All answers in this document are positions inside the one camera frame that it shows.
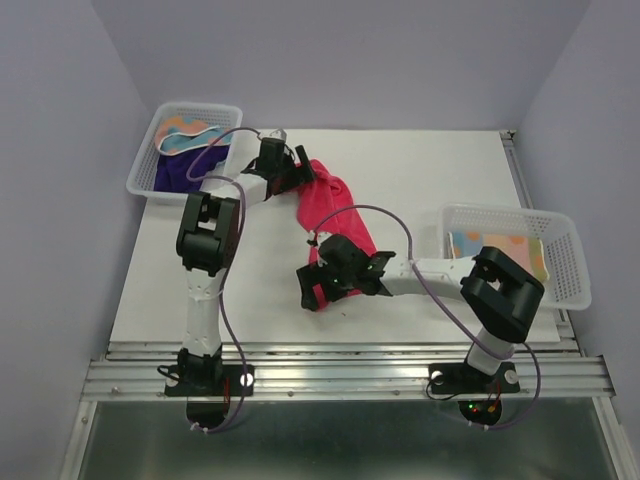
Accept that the pink towel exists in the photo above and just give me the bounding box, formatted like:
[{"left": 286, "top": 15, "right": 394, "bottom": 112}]
[{"left": 295, "top": 158, "right": 381, "bottom": 312}]

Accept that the blue orange patterned towel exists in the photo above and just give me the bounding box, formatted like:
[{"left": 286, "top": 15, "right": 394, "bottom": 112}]
[{"left": 154, "top": 115, "right": 228, "bottom": 156}]

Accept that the orange polka dot towel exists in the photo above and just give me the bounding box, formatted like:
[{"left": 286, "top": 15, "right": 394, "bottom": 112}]
[{"left": 447, "top": 231, "right": 550, "bottom": 283}]

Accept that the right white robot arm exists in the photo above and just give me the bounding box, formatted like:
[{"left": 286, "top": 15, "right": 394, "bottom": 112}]
[{"left": 296, "top": 234, "right": 545, "bottom": 390}]

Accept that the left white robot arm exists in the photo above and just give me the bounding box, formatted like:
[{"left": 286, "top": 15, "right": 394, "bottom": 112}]
[{"left": 165, "top": 137, "right": 315, "bottom": 397}]

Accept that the purple towel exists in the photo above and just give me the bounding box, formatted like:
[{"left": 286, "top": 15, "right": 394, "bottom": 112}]
[{"left": 154, "top": 145, "right": 229, "bottom": 193}]

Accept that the white basket at left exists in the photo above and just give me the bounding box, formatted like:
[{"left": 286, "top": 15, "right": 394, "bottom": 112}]
[{"left": 126, "top": 101, "right": 243, "bottom": 205}]

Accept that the white basket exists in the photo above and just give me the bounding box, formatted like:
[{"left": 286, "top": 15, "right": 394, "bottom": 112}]
[
  {"left": 126, "top": 101, "right": 243, "bottom": 205},
  {"left": 437, "top": 204, "right": 591, "bottom": 310}
]

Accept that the white basket at right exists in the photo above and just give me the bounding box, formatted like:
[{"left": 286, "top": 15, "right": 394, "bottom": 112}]
[{"left": 437, "top": 204, "right": 591, "bottom": 310}]

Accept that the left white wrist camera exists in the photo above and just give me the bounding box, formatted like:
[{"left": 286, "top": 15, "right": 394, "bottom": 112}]
[{"left": 268, "top": 128, "right": 287, "bottom": 142}]

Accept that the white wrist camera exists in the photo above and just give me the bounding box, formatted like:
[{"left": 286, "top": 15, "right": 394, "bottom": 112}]
[
  {"left": 307, "top": 230, "right": 332, "bottom": 248},
  {"left": 268, "top": 128, "right": 287, "bottom": 142}
]

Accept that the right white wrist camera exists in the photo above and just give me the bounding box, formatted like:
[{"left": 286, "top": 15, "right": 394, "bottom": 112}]
[{"left": 307, "top": 230, "right": 332, "bottom": 248}]

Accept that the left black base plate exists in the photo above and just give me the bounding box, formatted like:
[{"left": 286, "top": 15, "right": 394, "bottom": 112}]
[{"left": 158, "top": 364, "right": 255, "bottom": 397}]

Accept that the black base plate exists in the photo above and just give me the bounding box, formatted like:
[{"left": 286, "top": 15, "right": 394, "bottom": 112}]
[
  {"left": 429, "top": 362, "right": 520, "bottom": 396},
  {"left": 158, "top": 364, "right": 255, "bottom": 397}
]

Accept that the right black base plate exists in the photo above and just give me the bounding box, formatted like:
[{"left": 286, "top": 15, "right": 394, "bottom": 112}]
[{"left": 429, "top": 362, "right": 520, "bottom": 396}]

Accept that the aluminium mounting rail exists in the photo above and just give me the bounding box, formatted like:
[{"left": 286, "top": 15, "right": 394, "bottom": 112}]
[{"left": 81, "top": 341, "right": 615, "bottom": 402}]

